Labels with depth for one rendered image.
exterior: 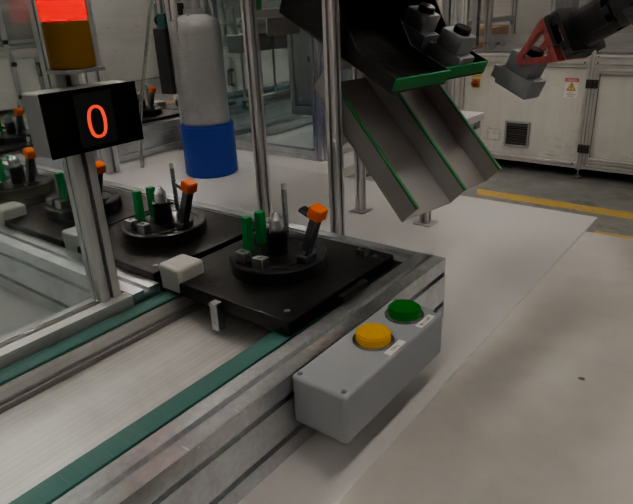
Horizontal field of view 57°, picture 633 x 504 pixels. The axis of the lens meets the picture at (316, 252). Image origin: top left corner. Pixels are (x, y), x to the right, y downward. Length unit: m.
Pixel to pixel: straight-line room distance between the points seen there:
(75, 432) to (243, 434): 0.18
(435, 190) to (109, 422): 0.64
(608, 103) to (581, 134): 0.28
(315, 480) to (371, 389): 0.11
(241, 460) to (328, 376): 0.12
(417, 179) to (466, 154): 0.19
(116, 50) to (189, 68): 11.50
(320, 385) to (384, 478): 0.12
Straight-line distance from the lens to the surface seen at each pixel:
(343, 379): 0.62
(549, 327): 0.94
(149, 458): 0.56
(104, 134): 0.74
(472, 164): 1.18
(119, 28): 13.28
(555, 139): 4.95
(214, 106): 1.73
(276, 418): 0.63
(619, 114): 4.81
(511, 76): 1.03
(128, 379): 0.74
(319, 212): 0.76
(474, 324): 0.92
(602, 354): 0.90
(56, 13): 0.73
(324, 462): 0.67
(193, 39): 1.71
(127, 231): 1.00
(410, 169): 1.03
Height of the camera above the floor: 1.31
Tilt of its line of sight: 23 degrees down
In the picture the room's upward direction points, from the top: 3 degrees counter-clockwise
